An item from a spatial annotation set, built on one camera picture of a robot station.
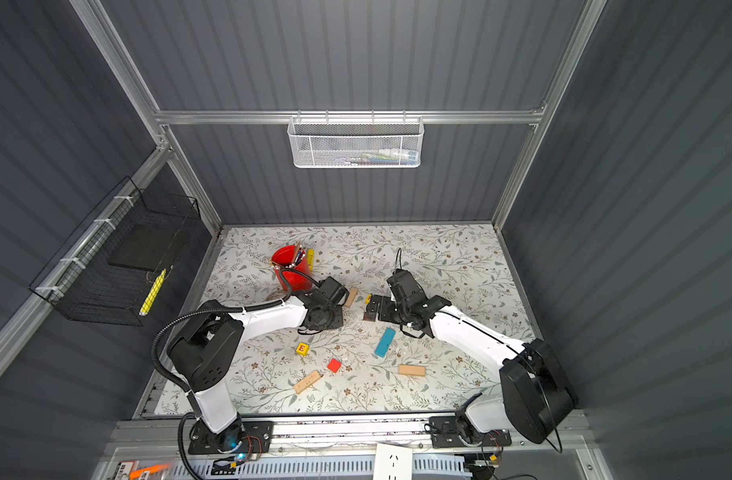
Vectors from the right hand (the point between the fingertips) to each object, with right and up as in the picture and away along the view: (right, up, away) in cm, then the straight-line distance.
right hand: (382, 311), depth 86 cm
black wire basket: (-67, +13, -14) cm, 70 cm away
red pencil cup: (-29, +16, +11) cm, 35 cm away
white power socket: (+2, -31, -18) cm, 36 cm away
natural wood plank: (-21, -18, -5) cm, 28 cm away
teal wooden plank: (+1, -10, +4) cm, 11 cm away
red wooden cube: (-14, -15, -1) cm, 21 cm away
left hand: (-14, -5, +8) cm, 16 cm away
